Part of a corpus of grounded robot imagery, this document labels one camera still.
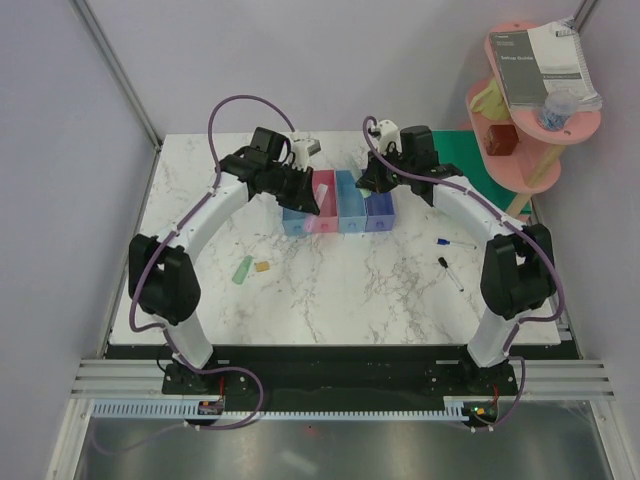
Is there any black cap marker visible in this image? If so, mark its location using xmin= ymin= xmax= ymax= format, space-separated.
xmin=438 ymin=257 xmax=465 ymax=292

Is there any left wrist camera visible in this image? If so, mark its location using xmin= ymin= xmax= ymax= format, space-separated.
xmin=290 ymin=132 xmax=321 ymax=170

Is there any blue cap marker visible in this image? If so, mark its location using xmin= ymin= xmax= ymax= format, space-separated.
xmin=436 ymin=238 xmax=477 ymax=250

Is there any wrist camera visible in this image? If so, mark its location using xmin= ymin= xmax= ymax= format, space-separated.
xmin=290 ymin=132 xmax=321 ymax=170
xmin=371 ymin=120 xmax=402 ymax=154

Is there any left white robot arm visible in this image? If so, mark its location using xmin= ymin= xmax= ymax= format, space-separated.
xmin=128 ymin=127 xmax=321 ymax=395

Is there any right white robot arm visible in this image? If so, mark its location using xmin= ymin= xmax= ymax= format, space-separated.
xmin=356 ymin=116 xmax=561 ymax=394

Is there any green highlighter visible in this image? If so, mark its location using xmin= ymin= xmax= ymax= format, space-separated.
xmin=346 ymin=154 xmax=372 ymax=199
xmin=232 ymin=255 xmax=253 ymax=285

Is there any tan eraser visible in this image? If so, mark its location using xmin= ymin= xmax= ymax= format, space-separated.
xmin=255 ymin=261 xmax=270 ymax=272

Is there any pink bin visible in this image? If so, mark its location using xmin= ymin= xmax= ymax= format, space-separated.
xmin=304 ymin=170 xmax=338 ymax=234

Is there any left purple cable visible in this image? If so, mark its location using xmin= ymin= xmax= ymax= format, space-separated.
xmin=92 ymin=94 xmax=301 ymax=455

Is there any medium blue bin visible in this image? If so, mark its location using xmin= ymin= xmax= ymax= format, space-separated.
xmin=335 ymin=170 xmax=367 ymax=234

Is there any purple bin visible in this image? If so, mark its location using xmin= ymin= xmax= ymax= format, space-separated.
xmin=365 ymin=192 xmax=396 ymax=233

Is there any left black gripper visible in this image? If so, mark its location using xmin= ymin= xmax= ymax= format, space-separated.
xmin=267 ymin=163 xmax=319 ymax=216

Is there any setup guide booklet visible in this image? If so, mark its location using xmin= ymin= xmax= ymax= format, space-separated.
xmin=489 ymin=27 xmax=557 ymax=108

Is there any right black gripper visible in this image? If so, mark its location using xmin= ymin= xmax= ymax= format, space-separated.
xmin=360 ymin=144 xmax=414 ymax=195

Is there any spiral notebook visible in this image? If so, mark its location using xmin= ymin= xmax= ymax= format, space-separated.
xmin=527 ymin=17 xmax=602 ymax=111

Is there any clear jar of clips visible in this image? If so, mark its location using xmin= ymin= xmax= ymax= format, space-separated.
xmin=537 ymin=90 xmax=580 ymax=132

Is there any pink highlighter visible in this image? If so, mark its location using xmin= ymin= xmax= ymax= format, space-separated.
xmin=303 ymin=183 xmax=328 ymax=233

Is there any pink tiered shelf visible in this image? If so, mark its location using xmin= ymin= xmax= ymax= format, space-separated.
xmin=466 ymin=22 xmax=601 ymax=217

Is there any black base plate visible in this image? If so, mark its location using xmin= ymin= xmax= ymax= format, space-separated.
xmin=102 ymin=343 xmax=521 ymax=414

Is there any light blue bin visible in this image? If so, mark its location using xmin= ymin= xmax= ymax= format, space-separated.
xmin=282 ymin=208 xmax=307 ymax=237

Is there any green cutting mat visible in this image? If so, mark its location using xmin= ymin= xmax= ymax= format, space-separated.
xmin=432 ymin=130 xmax=516 ymax=211

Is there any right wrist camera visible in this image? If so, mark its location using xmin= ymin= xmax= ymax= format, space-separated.
xmin=371 ymin=120 xmax=402 ymax=154

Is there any aluminium rail frame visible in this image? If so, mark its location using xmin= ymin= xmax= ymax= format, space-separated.
xmin=47 ymin=357 xmax=617 ymax=480

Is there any brown box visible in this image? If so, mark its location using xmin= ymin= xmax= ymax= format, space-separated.
xmin=484 ymin=124 xmax=519 ymax=156

